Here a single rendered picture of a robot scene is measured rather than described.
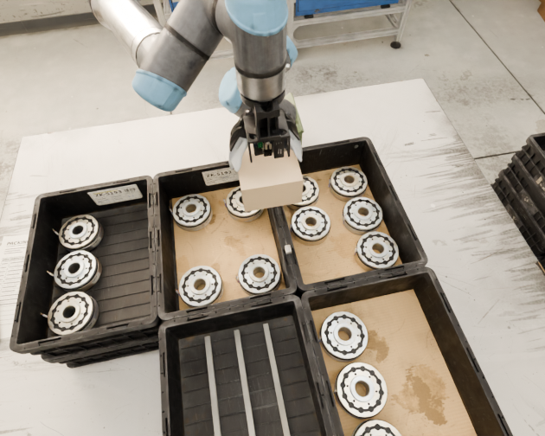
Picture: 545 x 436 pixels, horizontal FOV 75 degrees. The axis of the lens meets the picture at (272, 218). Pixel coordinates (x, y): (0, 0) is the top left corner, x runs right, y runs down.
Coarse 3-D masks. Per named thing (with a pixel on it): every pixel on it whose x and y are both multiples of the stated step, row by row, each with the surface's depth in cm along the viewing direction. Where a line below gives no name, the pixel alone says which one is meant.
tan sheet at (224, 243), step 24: (216, 192) 102; (216, 216) 98; (264, 216) 98; (192, 240) 94; (216, 240) 94; (240, 240) 94; (264, 240) 94; (192, 264) 91; (216, 264) 91; (240, 264) 90; (240, 288) 87
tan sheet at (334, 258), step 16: (320, 176) 104; (320, 192) 101; (368, 192) 101; (288, 208) 99; (320, 208) 98; (336, 208) 98; (288, 224) 96; (336, 224) 96; (384, 224) 95; (336, 240) 93; (352, 240) 93; (304, 256) 91; (320, 256) 91; (336, 256) 91; (352, 256) 91; (304, 272) 89; (320, 272) 88; (336, 272) 88; (352, 272) 88
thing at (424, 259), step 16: (320, 144) 97; (336, 144) 97; (368, 144) 97; (384, 176) 91; (400, 208) 86; (288, 240) 82; (416, 240) 81; (368, 272) 78; (384, 272) 77; (304, 288) 76
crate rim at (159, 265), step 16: (160, 176) 93; (160, 208) 89; (272, 208) 87; (160, 224) 86; (160, 240) 83; (160, 256) 81; (288, 256) 80; (160, 272) 79; (288, 272) 78; (160, 288) 77; (288, 288) 76; (160, 304) 75; (224, 304) 75; (240, 304) 75
